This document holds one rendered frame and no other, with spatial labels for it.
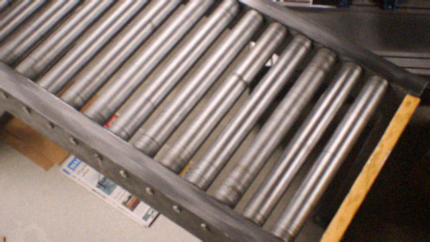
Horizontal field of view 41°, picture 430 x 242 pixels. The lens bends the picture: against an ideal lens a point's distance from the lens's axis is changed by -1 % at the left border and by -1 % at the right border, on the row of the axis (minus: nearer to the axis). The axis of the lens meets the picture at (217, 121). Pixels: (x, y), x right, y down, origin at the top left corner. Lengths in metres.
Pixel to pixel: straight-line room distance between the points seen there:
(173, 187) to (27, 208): 0.99
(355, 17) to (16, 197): 1.37
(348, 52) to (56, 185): 1.14
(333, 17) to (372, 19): 0.15
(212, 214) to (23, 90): 0.48
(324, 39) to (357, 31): 0.84
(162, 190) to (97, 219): 0.88
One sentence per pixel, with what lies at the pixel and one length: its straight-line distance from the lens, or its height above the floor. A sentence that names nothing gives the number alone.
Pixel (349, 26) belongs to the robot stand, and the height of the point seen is 0.21.
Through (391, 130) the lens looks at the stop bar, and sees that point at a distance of 1.22.
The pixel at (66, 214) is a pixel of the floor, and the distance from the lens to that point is 1.99.
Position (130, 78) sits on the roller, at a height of 0.80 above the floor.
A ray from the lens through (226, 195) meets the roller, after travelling 1.11.
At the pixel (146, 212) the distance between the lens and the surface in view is 1.95.
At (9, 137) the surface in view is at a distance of 2.17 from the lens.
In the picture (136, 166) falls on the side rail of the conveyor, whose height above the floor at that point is 0.80.
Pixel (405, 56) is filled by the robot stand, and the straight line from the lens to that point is 2.14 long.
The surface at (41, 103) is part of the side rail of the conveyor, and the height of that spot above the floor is 0.80.
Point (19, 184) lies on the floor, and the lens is 2.08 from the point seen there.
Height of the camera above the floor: 1.81
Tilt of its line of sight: 59 degrees down
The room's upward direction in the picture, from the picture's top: 5 degrees clockwise
